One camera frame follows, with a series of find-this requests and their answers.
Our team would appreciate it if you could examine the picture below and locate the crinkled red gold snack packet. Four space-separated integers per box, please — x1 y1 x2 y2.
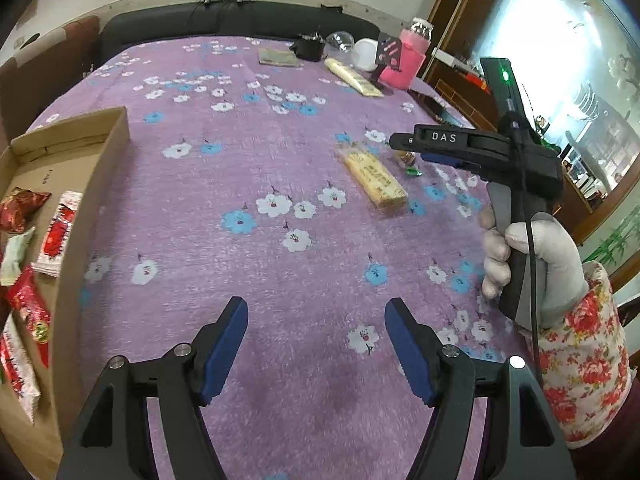
0 187 52 234

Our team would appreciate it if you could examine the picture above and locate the glass door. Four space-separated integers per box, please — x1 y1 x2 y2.
499 0 640 202

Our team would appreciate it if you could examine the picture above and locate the red face-print snack packet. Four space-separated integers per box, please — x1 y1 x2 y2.
5 266 52 369

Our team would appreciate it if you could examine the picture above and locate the yellow cake packet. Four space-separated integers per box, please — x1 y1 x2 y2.
335 145 408 217

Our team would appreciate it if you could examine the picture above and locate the black sofa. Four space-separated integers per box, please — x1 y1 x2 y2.
99 0 382 64

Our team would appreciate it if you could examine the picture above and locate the black smartphone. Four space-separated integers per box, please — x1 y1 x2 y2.
410 91 476 129

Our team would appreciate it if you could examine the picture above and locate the person's right hand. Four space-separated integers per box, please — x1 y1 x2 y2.
480 207 589 332

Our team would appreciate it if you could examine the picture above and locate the pale green snack packet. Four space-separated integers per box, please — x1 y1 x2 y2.
0 227 37 287

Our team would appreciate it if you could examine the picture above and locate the white container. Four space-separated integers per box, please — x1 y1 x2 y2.
352 38 380 71

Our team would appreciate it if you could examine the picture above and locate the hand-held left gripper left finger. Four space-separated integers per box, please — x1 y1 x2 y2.
56 296 249 480

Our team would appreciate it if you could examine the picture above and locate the cardboard box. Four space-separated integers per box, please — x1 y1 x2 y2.
0 106 131 479

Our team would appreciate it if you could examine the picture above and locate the pink sleeved bottle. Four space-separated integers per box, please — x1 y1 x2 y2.
377 17 434 92

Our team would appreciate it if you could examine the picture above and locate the white and red snack packet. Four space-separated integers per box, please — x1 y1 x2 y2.
0 312 42 427
34 190 84 279

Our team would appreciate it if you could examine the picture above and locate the purple floral blanket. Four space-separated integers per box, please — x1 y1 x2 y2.
27 35 566 480

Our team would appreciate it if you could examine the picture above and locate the clear plastic cup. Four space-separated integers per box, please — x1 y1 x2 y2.
325 30 357 56

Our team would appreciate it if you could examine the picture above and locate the cream tube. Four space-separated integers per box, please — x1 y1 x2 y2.
323 57 385 99

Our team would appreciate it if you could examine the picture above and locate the black cable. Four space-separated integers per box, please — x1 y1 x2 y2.
524 220 547 382

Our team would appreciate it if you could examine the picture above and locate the black phone stand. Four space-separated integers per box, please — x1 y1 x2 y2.
369 32 404 84

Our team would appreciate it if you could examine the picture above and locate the person's right forearm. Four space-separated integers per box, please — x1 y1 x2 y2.
515 261 634 451

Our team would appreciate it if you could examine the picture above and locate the small green clear packet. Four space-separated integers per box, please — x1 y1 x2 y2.
397 152 424 179

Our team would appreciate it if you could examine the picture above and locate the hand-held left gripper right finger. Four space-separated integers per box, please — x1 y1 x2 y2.
384 297 576 480

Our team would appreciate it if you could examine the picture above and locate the wooden cabinet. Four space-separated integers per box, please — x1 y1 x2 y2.
410 0 617 247

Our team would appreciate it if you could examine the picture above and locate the black pouch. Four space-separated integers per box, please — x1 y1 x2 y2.
289 33 326 63

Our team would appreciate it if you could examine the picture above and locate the green booklet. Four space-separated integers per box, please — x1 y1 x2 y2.
257 47 301 69

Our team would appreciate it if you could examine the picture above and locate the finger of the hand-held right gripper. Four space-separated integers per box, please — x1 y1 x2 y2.
388 124 509 155
419 151 484 172

